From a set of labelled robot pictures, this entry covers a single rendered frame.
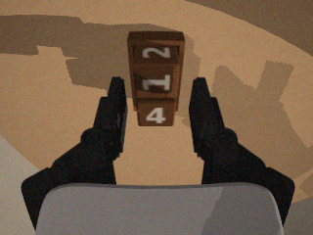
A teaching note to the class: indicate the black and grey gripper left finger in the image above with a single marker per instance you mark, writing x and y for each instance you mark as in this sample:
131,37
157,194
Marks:
86,162

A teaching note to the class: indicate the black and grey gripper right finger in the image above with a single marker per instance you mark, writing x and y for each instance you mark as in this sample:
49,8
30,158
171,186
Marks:
230,161

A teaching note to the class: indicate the brown wooden number cube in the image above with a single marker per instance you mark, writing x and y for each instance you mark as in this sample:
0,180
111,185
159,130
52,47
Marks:
156,71
155,111

